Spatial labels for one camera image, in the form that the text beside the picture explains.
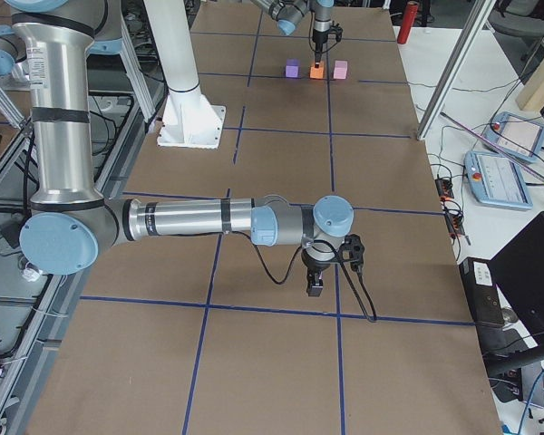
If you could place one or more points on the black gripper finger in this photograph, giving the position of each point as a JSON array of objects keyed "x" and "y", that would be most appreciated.
[
  {"x": 315, "y": 283},
  {"x": 317, "y": 57}
]

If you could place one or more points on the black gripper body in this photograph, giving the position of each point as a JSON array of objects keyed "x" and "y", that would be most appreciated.
[
  {"x": 319, "y": 35},
  {"x": 316, "y": 263}
]

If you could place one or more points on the orange foam cube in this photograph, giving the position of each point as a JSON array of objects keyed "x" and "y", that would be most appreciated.
[{"x": 317, "y": 72}]

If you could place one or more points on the pink foam cube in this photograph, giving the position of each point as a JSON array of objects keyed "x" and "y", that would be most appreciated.
[{"x": 340, "y": 70}]

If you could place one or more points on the purple foam cube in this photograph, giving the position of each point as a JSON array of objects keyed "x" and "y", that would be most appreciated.
[{"x": 292, "y": 67}]

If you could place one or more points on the red cylinder tube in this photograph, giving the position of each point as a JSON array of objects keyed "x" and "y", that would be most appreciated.
[{"x": 409, "y": 15}]

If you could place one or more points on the black box with label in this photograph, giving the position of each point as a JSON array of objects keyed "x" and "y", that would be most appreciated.
[{"x": 481, "y": 292}]

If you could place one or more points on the near blue teach pendant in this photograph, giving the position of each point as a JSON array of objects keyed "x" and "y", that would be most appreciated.
[{"x": 496, "y": 182}]

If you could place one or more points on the blue teach pendant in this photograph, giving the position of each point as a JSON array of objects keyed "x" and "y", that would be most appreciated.
[
  {"x": 519, "y": 136},
  {"x": 496, "y": 182}
]

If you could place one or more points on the black laptop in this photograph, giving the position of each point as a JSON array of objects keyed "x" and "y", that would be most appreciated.
[{"x": 518, "y": 270}]

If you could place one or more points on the far blue teach pendant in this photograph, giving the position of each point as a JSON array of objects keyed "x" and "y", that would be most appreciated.
[{"x": 519, "y": 136}]

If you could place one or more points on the reacher grabber stick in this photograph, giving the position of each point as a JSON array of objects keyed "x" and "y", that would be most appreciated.
[{"x": 494, "y": 147}]

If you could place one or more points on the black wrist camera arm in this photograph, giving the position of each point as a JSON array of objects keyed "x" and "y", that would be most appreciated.
[
  {"x": 352, "y": 253},
  {"x": 336, "y": 31}
]

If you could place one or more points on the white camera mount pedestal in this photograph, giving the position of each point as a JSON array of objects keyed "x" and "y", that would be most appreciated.
[{"x": 189, "y": 119}]

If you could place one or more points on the aluminium frame post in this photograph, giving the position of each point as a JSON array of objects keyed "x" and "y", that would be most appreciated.
[{"x": 474, "y": 23}]

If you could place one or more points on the aluminium frame rail structure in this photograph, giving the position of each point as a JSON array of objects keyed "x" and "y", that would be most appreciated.
[{"x": 30, "y": 297}]

